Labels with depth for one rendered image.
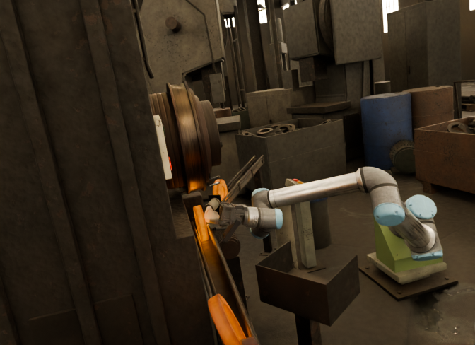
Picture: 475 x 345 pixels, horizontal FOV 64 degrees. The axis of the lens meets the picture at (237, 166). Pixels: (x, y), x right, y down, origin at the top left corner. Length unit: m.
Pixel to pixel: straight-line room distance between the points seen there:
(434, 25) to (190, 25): 3.53
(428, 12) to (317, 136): 2.82
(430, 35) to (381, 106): 1.74
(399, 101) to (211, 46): 2.26
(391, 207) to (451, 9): 5.09
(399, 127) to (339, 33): 1.32
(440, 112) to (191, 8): 3.11
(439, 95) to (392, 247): 3.00
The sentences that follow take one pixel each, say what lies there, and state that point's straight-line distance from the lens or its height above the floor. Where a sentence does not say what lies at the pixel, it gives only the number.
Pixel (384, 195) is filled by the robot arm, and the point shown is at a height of 0.77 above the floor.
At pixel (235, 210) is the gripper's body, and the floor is 0.78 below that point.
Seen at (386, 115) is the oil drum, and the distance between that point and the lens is 4.80.
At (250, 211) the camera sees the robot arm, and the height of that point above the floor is 0.76.
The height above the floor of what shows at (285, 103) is 0.90.
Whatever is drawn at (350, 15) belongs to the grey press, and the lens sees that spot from 5.08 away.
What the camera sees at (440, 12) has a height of 1.83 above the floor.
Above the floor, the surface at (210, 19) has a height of 1.99.
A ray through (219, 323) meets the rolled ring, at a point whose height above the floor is 0.75.
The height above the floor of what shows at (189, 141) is 1.13.
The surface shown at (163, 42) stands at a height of 1.83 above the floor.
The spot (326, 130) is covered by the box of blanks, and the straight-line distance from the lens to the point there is 4.16.
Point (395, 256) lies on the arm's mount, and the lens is 2.39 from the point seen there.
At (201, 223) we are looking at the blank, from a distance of 1.58.
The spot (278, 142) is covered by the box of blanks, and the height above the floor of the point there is 0.66.
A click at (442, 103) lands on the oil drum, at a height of 0.70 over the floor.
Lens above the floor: 1.32
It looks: 13 degrees down
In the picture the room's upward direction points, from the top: 9 degrees counter-clockwise
